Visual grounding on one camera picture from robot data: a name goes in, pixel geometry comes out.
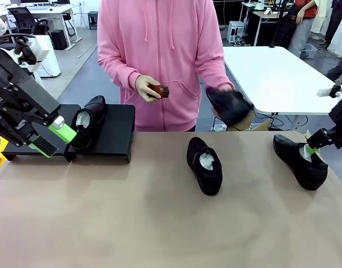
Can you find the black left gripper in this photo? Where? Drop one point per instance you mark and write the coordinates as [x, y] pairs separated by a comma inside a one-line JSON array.
[[2, 83]]

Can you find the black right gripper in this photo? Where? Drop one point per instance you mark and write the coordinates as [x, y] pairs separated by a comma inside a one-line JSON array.
[[341, 134]]

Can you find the black pointed leather shoe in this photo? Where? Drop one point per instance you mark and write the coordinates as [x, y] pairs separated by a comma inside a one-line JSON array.
[[288, 156], [232, 109]]

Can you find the brown wooden shoe brush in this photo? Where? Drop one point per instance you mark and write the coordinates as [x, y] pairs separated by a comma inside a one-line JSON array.
[[159, 91]]

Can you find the pink-sleeved right forearm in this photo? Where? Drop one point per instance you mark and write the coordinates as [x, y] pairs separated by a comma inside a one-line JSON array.
[[118, 69]]

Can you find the pink-sleeved left forearm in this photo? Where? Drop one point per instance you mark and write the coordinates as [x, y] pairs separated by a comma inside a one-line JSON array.
[[215, 69]]

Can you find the person's left hand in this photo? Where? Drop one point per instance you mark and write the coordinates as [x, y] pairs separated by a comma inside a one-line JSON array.
[[215, 112]]

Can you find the person's right hand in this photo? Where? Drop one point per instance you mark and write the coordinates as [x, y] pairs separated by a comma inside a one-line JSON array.
[[143, 88]]

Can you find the white paper shoe stuffing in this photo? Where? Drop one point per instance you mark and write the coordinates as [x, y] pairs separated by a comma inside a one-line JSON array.
[[303, 153], [83, 120], [207, 162]]

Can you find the white air purifier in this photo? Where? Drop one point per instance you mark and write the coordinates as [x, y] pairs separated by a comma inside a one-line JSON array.
[[52, 61]]

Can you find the bystander in dark trousers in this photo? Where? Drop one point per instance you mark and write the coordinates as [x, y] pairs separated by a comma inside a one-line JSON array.
[[340, 69]]

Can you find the large white table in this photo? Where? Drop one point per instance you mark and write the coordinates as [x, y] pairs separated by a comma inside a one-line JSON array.
[[271, 78]]

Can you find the black computer tower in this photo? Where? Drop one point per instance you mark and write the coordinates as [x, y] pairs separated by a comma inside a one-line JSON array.
[[58, 39]]

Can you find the grey plastic bin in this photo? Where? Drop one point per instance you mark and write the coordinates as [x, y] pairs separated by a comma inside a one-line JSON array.
[[309, 51]]

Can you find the black office chair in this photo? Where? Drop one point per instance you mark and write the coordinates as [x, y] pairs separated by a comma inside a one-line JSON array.
[[23, 16]]

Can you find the bystander in red shirt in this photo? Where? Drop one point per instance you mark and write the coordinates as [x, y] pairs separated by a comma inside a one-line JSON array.
[[302, 30]]

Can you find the white office desk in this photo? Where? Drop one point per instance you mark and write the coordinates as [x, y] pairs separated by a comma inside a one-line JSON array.
[[56, 9]]

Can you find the white computer keyboard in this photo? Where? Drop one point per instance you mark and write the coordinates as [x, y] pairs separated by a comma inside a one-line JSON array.
[[38, 8]]

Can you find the grey plastic stool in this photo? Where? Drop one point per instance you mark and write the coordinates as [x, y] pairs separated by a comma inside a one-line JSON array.
[[92, 18]]

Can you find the black desk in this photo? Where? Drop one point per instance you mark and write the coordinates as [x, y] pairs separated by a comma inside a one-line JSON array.
[[254, 30]]

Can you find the white computer case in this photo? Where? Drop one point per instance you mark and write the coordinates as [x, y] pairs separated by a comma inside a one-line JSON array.
[[235, 32]]

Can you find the person in pink hoodie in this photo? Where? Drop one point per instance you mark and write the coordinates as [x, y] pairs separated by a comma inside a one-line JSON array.
[[159, 42]]

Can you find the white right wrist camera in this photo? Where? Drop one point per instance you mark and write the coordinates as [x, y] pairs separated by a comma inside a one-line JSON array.
[[326, 92]]

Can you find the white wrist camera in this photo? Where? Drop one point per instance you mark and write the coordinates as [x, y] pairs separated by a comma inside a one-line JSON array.
[[39, 53], [326, 92]]

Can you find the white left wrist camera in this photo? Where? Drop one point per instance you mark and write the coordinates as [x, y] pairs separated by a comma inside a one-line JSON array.
[[39, 53]]

